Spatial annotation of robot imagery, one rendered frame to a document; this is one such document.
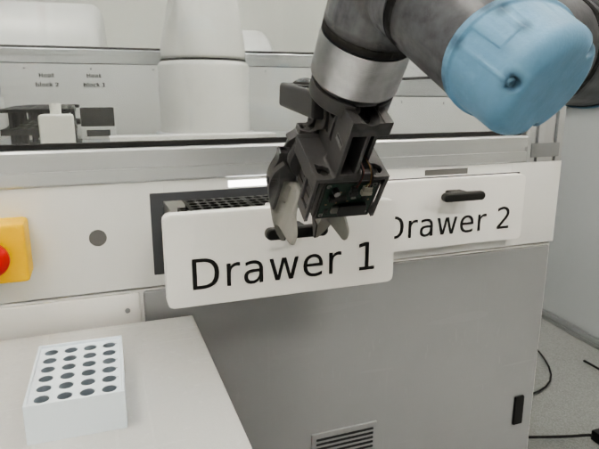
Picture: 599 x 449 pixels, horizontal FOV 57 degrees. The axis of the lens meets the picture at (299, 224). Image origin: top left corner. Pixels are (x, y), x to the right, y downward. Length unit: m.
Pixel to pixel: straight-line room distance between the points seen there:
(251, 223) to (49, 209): 0.26
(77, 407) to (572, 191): 2.43
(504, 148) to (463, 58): 0.65
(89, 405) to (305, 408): 0.46
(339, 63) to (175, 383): 0.37
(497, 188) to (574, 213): 1.78
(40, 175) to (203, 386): 0.33
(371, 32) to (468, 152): 0.55
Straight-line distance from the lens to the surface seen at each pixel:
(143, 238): 0.77
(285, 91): 0.57
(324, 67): 0.44
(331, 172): 0.48
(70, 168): 0.75
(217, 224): 0.63
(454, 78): 0.35
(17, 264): 0.73
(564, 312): 2.84
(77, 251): 0.77
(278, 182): 0.55
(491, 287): 1.03
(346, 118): 0.45
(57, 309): 0.79
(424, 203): 0.88
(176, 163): 0.76
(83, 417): 0.55
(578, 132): 2.71
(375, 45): 0.42
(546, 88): 0.35
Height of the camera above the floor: 1.06
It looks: 13 degrees down
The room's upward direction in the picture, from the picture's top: straight up
